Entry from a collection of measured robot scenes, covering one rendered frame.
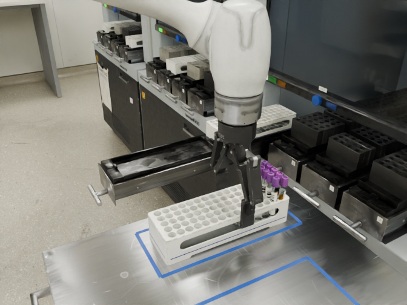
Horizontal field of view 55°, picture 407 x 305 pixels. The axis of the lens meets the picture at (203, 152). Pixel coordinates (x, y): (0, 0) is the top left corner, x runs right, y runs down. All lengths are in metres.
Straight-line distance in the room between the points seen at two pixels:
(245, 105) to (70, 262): 0.46
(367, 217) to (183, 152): 0.55
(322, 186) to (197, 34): 0.56
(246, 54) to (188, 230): 0.36
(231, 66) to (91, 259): 0.47
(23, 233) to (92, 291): 1.57
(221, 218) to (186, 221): 0.07
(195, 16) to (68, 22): 3.83
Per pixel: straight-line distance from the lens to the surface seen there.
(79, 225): 2.27
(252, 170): 0.74
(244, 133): 0.73
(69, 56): 4.67
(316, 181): 1.14
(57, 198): 2.52
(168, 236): 0.77
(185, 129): 1.77
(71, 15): 4.59
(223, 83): 0.69
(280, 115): 1.33
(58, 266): 0.84
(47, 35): 3.90
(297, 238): 0.88
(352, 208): 1.08
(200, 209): 0.83
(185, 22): 0.81
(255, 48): 0.67
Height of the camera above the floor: 1.39
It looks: 29 degrees down
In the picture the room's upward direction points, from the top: straight up
